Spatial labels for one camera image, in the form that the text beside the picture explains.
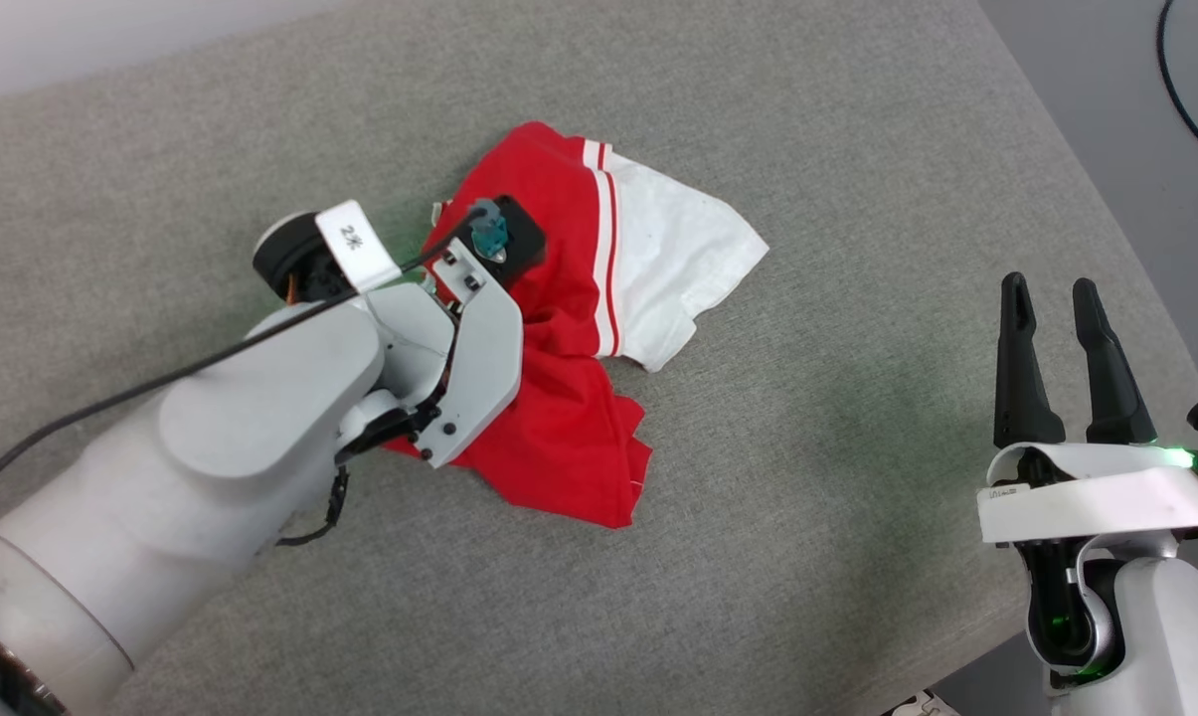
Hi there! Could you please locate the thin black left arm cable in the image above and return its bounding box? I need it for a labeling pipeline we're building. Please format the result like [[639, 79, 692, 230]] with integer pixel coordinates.
[[0, 199, 495, 508]]

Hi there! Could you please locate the black cable on floor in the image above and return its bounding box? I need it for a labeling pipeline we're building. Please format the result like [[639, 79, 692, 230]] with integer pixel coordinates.
[[1155, 0, 1198, 172]]

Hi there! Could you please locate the black white patterned object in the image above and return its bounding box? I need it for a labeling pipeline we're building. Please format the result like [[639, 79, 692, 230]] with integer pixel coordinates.
[[882, 690, 967, 716]]

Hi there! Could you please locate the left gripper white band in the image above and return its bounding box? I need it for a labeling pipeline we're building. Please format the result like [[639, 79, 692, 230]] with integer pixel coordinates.
[[253, 199, 402, 305]]

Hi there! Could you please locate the red and white garment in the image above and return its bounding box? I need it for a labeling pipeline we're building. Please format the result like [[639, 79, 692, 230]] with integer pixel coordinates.
[[385, 121, 770, 530]]

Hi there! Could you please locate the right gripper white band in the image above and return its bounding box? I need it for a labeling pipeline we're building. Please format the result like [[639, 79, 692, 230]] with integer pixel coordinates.
[[975, 271, 1198, 546]]

